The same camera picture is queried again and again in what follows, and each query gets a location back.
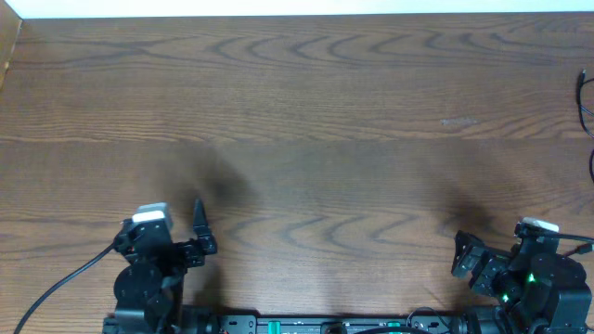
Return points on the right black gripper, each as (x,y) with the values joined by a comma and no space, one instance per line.
(495,262)

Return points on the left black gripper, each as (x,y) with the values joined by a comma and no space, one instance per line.
(192,250)

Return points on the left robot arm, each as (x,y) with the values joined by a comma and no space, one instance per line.
(149,291)

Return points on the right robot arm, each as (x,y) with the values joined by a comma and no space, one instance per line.
(537,289)

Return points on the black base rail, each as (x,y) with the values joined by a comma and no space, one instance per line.
(334,325)

